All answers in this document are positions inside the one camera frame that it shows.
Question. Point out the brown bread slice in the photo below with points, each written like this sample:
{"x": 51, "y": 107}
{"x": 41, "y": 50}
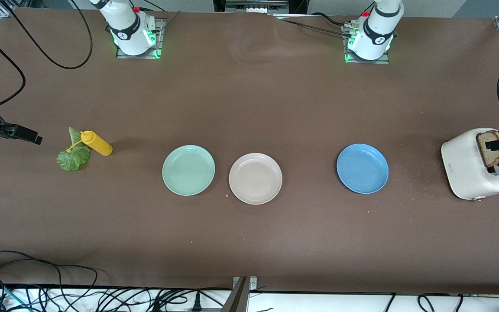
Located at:
{"x": 488, "y": 159}

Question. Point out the green lettuce leaf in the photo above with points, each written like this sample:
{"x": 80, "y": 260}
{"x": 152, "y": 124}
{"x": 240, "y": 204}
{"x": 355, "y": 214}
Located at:
{"x": 72, "y": 159}

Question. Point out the yellow squeeze bottle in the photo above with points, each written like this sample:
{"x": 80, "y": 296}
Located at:
{"x": 98, "y": 146}

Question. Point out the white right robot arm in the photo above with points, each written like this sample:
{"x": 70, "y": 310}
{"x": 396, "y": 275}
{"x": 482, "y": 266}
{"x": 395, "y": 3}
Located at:
{"x": 128, "y": 30}

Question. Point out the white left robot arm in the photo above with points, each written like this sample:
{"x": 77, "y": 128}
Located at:
{"x": 375, "y": 39}

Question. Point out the blue plate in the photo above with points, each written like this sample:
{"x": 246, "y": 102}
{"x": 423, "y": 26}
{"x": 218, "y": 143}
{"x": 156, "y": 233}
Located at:
{"x": 362, "y": 169}

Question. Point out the mint green plate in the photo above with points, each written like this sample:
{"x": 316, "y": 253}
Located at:
{"x": 188, "y": 170}

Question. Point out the beige plate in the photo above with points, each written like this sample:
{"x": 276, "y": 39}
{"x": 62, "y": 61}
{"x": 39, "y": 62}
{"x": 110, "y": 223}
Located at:
{"x": 255, "y": 178}

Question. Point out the white toaster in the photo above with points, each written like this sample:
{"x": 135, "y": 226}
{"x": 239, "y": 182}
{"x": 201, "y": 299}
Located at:
{"x": 464, "y": 167}

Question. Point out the brown table cover sheet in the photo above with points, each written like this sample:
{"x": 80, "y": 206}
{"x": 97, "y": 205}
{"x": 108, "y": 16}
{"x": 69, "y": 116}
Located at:
{"x": 249, "y": 108}

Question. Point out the black power plug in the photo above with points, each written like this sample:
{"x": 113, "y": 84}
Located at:
{"x": 196, "y": 303}

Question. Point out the black equipment box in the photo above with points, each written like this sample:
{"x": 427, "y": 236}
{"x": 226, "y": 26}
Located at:
{"x": 297, "y": 5}

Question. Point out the aluminium frame rack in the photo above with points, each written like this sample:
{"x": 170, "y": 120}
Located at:
{"x": 9, "y": 5}

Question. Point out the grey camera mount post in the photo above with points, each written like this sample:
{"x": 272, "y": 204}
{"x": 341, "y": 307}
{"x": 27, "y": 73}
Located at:
{"x": 236, "y": 301}

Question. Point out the metal clamp bracket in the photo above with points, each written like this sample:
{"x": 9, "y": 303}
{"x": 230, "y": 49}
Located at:
{"x": 253, "y": 284}

